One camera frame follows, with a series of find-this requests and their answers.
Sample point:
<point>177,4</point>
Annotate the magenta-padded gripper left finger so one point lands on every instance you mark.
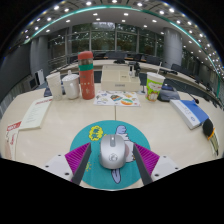
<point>60,165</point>

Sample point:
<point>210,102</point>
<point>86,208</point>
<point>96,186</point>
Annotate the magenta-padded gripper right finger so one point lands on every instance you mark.
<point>163,165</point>

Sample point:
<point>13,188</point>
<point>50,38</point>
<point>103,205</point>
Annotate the silver computer mouse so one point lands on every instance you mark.
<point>112,153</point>

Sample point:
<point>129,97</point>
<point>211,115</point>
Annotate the round teal cartoon mouse pad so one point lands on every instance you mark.
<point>100,176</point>

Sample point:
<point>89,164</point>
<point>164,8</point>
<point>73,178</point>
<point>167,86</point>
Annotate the red and white leaflet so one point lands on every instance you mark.
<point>11,138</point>

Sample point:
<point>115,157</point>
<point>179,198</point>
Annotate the white paper leaflet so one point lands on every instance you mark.
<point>35,113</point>

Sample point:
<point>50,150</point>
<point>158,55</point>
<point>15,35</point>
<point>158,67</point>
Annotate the white paper sheet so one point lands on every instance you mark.
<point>218,140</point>

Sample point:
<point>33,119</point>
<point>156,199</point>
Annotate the blue and white book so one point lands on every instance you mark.
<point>196,113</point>

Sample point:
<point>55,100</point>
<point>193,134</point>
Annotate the black conference microphone unit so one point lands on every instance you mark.
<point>168,94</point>

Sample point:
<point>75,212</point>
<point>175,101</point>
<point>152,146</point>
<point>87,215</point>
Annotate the stack of white paper cups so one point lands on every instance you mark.
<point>55,86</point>

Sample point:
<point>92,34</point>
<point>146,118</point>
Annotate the white printed cup with straw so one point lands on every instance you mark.
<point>154,86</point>

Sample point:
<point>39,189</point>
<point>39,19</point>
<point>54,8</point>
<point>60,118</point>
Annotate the white lidded mug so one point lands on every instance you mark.
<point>71,86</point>

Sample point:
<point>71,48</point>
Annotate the colourful sticker sheet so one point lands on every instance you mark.
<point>116,99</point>

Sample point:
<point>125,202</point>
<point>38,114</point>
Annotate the red bottle with green band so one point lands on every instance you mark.
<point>86,80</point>

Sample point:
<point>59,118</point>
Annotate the small desk monitor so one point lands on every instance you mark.
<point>40,77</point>

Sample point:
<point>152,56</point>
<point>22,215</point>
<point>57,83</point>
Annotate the white cardboard box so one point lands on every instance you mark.
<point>118,80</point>

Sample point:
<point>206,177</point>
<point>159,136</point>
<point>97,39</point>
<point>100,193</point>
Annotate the group of dark chairs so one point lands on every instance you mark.
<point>153,60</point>

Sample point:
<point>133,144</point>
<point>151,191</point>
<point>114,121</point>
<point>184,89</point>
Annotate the group of ceiling lights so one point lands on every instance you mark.
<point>88,3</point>

